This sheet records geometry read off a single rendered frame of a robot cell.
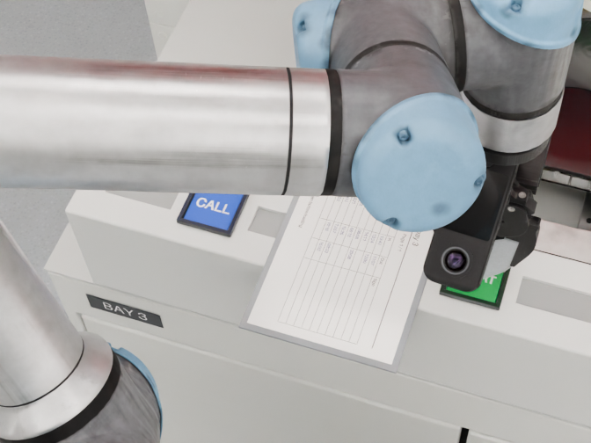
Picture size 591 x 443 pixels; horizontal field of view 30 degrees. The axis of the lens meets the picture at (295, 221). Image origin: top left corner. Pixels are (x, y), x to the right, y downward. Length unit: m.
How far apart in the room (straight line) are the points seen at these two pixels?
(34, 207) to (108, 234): 1.23
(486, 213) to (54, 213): 1.54
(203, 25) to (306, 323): 0.55
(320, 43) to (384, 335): 0.35
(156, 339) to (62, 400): 0.40
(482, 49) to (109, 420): 0.41
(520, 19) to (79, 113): 0.29
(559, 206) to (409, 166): 0.66
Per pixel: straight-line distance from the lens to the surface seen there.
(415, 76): 0.64
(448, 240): 0.86
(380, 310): 1.00
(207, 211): 1.07
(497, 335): 1.01
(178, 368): 1.33
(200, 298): 1.14
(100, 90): 0.61
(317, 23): 0.73
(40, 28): 2.64
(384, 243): 1.04
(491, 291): 1.02
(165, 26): 1.86
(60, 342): 0.88
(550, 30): 0.74
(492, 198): 0.86
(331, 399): 1.25
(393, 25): 0.71
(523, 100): 0.79
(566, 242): 1.16
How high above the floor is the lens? 1.84
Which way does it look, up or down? 56 degrees down
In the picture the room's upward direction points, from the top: 5 degrees counter-clockwise
